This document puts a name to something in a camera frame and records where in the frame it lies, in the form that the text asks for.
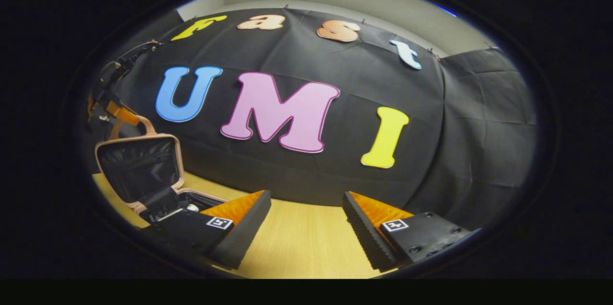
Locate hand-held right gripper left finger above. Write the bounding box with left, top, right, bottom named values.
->
left=139, top=190, right=272, bottom=271

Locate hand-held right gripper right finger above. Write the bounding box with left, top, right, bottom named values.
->
left=343, top=192, right=479, bottom=273

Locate pink suitcase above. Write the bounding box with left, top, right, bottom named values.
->
left=94, top=116, right=230, bottom=224

